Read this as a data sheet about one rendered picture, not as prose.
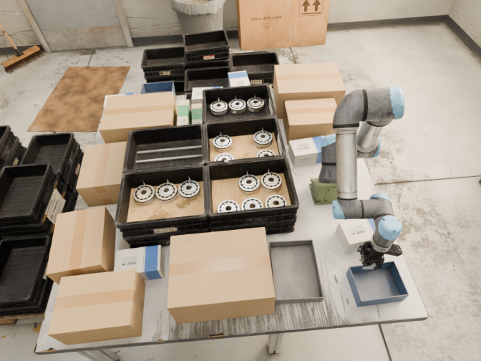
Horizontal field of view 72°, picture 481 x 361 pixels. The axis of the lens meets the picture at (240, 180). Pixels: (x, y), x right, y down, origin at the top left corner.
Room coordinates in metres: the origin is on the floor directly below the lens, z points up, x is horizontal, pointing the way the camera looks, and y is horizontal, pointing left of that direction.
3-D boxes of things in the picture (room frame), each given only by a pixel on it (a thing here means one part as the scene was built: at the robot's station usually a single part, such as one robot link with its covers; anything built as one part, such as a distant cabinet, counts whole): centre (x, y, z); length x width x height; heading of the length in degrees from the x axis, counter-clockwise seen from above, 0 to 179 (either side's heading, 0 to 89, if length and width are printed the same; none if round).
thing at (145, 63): (2.84, 0.64, 0.31); 0.40 x 0.30 x 0.34; 92
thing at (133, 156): (1.21, 0.37, 0.87); 0.40 x 0.30 x 0.11; 93
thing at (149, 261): (0.66, 0.47, 0.75); 0.20 x 0.12 x 0.09; 94
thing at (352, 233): (0.75, -0.55, 0.75); 0.20 x 0.12 x 0.09; 99
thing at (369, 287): (0.52, -0.55, 0.74); 0.20 x 0.15 x 0.07; 94
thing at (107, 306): (0.47, 0.59, 0.78); 0.30 x 0.22 x 0.16; 93
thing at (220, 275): (0.57, 0.10, 0.80); 0.40 x 0.30 x 0.20; 92
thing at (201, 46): (2.86, 0.24, 0.37); 0.42 x 0.34 x 0.46; 92
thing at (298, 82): (1.78, -0.46, 0.80); 0.40 x 0.30 x 0.20; 89
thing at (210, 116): (1.53, -0.01, 0.87); 0.40 x 0.30 x 0.11; 93
